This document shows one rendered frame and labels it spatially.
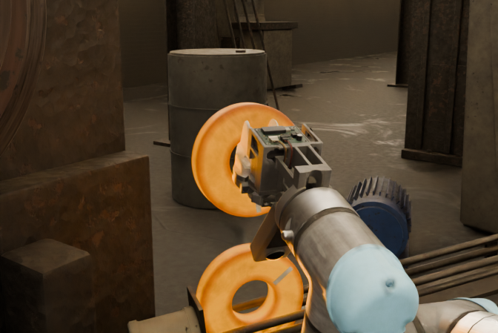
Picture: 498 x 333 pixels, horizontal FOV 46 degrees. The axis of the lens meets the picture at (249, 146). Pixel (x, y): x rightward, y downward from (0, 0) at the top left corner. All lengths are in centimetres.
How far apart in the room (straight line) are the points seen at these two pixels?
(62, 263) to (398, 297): 43
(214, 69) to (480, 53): 135
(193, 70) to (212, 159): 247
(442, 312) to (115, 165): 53
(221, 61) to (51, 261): 249
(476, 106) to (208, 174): 241
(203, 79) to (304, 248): 268
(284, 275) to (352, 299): 36
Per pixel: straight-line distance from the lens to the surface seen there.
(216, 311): 83
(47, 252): 80
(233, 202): 78
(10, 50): 66
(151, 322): 82
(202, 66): 318
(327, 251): 52
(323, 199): 57
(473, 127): 309
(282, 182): 64
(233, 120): 76
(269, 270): 83
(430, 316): 63
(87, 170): 89
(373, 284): 49
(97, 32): 95
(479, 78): 305
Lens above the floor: 110
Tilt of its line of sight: 13 degrees down
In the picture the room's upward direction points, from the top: straight up
